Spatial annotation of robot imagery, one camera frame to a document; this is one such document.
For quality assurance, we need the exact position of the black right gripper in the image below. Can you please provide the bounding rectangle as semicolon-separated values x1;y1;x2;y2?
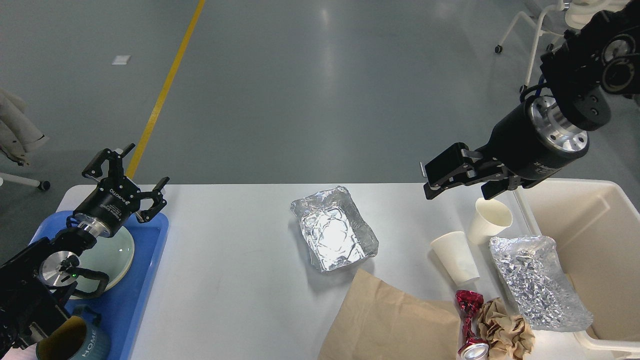
420;96;590;200

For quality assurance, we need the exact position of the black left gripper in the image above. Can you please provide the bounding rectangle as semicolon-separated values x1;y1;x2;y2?
72;143;170;238

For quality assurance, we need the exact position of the white paper cup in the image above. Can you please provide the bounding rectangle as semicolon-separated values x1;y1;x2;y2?
466;198;514;245
430;231;480;287

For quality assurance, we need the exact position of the light green plate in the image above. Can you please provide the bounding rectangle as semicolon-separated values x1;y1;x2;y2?
78;227;135;272

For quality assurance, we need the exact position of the dark green mug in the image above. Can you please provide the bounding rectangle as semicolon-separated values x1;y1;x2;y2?
36;304;112;360

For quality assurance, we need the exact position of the large brown paper bag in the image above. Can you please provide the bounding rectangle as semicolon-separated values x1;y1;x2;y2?
318;269;461;360

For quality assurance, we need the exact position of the pink ribbed mug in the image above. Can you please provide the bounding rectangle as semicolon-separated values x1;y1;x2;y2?
2;344;38;360

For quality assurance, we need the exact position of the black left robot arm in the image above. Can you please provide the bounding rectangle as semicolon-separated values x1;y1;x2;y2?
0;143;170;356

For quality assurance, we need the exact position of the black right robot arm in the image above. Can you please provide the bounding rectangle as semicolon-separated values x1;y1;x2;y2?
422;0;639;199

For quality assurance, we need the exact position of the pink plate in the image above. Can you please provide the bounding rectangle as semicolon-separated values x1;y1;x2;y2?
70;259;133;300

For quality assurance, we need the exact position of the lying white paper cup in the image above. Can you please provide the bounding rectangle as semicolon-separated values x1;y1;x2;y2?
430;231;480;287

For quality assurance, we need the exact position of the beige plastic bin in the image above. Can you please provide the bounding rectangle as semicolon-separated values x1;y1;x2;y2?
515;178;640;360

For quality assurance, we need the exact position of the blue plastic tray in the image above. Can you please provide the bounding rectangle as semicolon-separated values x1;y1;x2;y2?
30;210;170;360

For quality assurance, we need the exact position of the red white crushed can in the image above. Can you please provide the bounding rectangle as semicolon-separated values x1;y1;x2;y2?
455;289;490;360

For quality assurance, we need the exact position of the crumpled foil tray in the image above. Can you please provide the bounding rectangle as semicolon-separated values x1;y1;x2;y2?
488;235;594;333

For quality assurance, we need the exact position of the aluminium foil tray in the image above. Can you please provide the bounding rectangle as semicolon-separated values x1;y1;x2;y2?
290;186;380;274

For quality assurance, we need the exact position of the crumpled brown paper ball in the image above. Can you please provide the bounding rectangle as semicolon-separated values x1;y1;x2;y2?
477;297;536;360

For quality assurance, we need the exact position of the white chair on casters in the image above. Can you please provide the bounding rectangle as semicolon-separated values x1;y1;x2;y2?
494;0;611;94

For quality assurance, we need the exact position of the white frame with caster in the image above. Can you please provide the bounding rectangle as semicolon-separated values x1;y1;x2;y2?
0;88;50;166

